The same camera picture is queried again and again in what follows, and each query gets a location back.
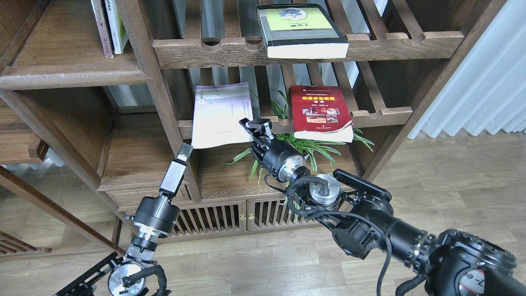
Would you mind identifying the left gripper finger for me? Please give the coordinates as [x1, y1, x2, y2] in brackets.
[177, 143, 194, 164]

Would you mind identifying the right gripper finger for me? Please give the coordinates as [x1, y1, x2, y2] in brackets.
[249, 118, 274, 138]
[239, 118, 256, 138]

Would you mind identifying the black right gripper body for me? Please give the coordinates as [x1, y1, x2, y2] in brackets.
[249, 131, 307, 183]

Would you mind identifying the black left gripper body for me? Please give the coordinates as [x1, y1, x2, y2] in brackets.
[125, 160, 189, 238]

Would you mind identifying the pale lilac paperback book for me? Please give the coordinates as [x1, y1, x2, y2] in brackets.
[191, 83, 253, 149]

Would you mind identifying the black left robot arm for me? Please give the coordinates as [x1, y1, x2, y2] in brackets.
[57, 143, 193, 296]

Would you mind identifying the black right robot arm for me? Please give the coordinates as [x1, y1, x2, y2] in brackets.
[239, 118, 526, 296]

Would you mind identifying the green spider plant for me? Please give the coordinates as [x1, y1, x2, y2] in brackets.
[223, 99, 374, 185]

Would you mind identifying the red paperback book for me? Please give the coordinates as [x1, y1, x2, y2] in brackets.
[289, 86, 354, 143]

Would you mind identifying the yellow and black thick book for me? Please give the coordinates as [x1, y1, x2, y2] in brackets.
[256, 4, 349, 59]

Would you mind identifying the dark wooden bookshelf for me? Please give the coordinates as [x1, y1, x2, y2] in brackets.
[0, 0, 507, 249]

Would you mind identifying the white green upright book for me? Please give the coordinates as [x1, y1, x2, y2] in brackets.
[104, 0, 129, 54]

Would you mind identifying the brown upright book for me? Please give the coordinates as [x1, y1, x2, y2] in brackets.
[91, 0, 113, 58]

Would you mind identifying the white curtain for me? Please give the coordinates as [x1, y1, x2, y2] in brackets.
[408, 0, 526, 139]

